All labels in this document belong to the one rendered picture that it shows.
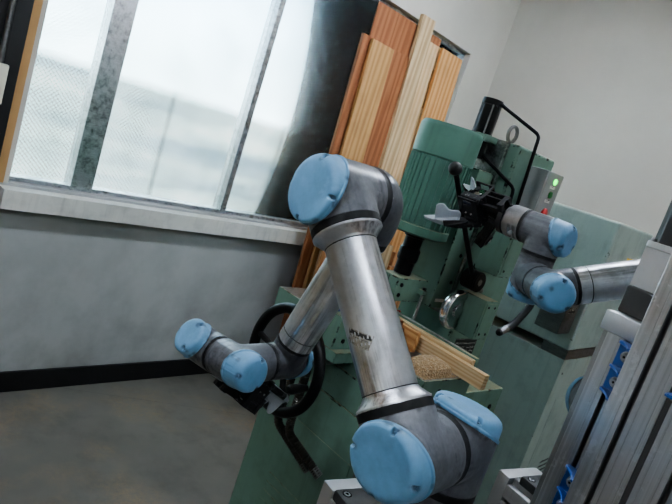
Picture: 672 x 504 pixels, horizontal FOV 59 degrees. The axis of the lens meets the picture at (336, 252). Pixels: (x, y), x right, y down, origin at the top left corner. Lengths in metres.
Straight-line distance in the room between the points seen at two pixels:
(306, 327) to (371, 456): 0.37
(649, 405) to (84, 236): 2.19
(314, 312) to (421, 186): 0.61
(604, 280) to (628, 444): 0.38
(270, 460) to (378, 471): 1.05
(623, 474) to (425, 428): 0.30
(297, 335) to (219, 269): 1.91
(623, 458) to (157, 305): 2.32
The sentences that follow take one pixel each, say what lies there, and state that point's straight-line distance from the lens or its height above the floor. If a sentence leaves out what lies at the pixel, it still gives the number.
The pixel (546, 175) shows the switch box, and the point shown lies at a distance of 1.84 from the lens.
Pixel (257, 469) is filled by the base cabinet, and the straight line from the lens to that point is 1.95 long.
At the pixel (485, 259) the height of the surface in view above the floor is 1.18.
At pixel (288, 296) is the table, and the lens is 1.81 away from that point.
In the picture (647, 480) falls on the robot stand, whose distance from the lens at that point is 0.99.
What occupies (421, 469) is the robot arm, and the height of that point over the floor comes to 1.01.
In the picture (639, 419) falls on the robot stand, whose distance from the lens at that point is 0.99.
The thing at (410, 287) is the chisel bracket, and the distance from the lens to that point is 1.72.
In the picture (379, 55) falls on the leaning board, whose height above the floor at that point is 1.85.
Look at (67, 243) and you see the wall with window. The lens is 2.63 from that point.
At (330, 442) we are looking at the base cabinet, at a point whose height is 0.60.
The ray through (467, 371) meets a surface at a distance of 1.59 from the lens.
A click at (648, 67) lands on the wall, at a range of 4.03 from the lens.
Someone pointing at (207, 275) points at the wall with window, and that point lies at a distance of 3.03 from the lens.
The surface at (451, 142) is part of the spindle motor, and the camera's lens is 1.61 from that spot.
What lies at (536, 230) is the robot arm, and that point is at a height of 1.32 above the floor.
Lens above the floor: 1.37
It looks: 10 degrees down
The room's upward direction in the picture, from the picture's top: 18 degrees clockwise
